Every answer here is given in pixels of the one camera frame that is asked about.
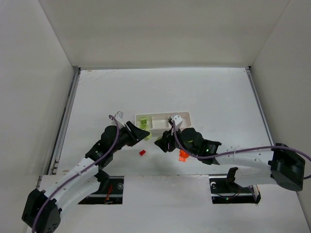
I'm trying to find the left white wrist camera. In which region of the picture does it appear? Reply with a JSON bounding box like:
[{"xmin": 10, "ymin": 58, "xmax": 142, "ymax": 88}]
[{"xmin": 114, "ymin": 111, "xmax": 125, "ymax": 128}]

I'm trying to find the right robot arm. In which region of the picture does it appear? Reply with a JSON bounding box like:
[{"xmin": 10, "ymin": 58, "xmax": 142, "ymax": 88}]
[{"xmin": 155, "ymin": 128, "xmax": 305, "ymax": 191}]

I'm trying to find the orange round lego piece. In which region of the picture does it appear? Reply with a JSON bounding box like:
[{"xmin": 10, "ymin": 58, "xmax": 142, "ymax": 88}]
[{"xmin": 179, "ymin": 150, "xmax": 189, "ymax": 159}]

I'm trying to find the left aluminium frame rail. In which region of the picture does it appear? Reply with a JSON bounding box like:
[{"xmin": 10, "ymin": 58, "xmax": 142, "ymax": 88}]
[{"xmin": 44, "ymin": 67, "xmax": 81, "ymax": 175}]

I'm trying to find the white divided sorting tray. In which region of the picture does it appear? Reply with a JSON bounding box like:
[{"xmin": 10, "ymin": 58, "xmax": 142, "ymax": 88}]
[{"xmin": 134, "ymin": 112, "xmax": 191, "ymax": 136}]

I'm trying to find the right aluminium frame rail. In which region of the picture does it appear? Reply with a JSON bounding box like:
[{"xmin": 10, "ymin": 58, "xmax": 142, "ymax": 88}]
[{"xmin": 245, "ymin": 66, "xmax": 275, "ymax": 146}]

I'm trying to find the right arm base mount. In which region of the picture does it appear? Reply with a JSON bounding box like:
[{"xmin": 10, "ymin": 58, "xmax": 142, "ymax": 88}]
[{"xmin": 209, "ymin": 167, "xmax": 261, "ymax": 204}]

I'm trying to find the aluminium frame rail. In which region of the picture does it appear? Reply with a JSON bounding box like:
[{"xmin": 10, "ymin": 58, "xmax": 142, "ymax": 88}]
[
  {"xmin": 245, "ymin": 66, "xmax": 275, "ymax": 146},
  {"xmin": 44, "ymin": 67, "xmax": 81, "ymax": 175}
]

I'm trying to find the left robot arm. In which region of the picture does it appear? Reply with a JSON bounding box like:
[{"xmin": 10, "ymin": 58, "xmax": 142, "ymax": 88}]
[{"xmin": 21, "ymin": 121, "xmax": 150, "ymax": 233}]

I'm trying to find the purple cable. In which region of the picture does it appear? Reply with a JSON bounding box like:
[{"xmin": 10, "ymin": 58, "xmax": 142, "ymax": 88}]
[
  {"xmin": 171, "ymin": 120, "xmax": 311, "ymax": 180},
  {"xmin": 31, "ymin": 115, "xmax": 121, "ymax": 233}
]

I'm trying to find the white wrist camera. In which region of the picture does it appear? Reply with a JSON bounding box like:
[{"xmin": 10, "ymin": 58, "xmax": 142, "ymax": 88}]
[
  {"xmin": 114, "ymin": 111, "xmax": 125, "ymax": 128},
  {"xmin": 168, "ymin": 114, "xmax": 183, "ymax": 131}
]

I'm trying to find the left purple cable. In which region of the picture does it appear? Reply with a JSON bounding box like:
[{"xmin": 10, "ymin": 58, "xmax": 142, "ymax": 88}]
[{"xmin": 31, "ymin": 115, "xmax": 121, "ymax": 233}]

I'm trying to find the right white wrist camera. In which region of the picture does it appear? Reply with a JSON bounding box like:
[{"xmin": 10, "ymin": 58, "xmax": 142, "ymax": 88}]
[{"xmin": 168, "ymin": 114, "xmax": 183, "ymax": 131}]

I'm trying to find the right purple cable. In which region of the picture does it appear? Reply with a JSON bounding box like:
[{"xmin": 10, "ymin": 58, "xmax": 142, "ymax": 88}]
[{"xmin": 171, "ymin": 120, "xmax": 311, "ymax": 180}]

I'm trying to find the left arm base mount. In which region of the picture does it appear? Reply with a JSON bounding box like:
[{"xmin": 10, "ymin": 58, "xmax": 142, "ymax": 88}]
[{"xmin": 79, "ymin": 176, "xmax": 124, "ymax": 205}]

